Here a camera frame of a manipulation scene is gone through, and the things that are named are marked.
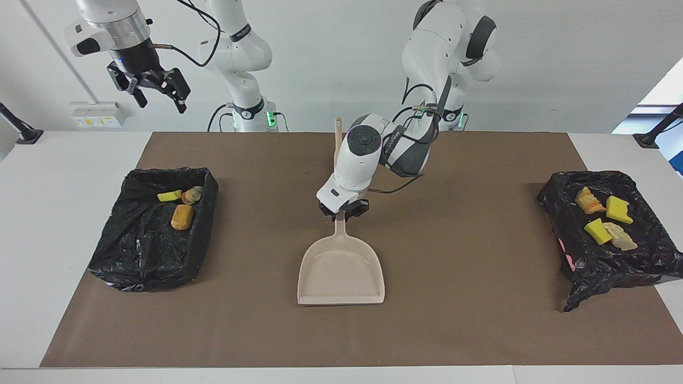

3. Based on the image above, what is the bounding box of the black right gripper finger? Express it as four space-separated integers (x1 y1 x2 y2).
157 67 192 115
106 61 150 109

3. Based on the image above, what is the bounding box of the bright glass window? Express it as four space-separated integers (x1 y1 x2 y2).
611 56 683 177

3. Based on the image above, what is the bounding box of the brown table mat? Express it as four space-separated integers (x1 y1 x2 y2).
40 132 683 367

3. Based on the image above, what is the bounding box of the pale bread chunk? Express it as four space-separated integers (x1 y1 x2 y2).
603 222 639 252

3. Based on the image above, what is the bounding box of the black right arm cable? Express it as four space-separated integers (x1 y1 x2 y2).
149 0 223 68

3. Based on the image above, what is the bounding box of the small yellow sponge piece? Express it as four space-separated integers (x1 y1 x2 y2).
583 218 613 246

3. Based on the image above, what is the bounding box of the black base cable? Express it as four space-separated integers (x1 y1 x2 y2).
207 103 235 132
392 104 427 129

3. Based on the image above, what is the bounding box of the white wall conduit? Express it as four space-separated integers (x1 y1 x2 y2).
20 0 89 105

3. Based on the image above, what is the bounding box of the orange striped croissant piece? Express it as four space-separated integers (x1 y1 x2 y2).
575 187 607 215

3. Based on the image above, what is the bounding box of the pink bin with black bag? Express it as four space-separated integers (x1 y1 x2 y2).
537 170 683 313

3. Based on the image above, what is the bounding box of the notched yellow sponge piece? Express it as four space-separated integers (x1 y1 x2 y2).
606 196 634 225

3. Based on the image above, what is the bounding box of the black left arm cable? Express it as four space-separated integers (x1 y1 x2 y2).
367 75 453 194

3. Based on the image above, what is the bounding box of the brown bread roll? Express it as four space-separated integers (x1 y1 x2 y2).
171 204 195 231

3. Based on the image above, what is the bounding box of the pale pink plastic dustpan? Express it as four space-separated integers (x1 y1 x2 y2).
297 212 386 306

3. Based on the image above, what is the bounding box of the beige hand brush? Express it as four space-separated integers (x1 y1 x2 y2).
333 118 345 174

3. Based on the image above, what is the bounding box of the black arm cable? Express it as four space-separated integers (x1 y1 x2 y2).
149 0 223 68
367 75 453 194

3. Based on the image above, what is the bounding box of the white wall socket box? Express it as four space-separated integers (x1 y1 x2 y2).
70 101 128 129

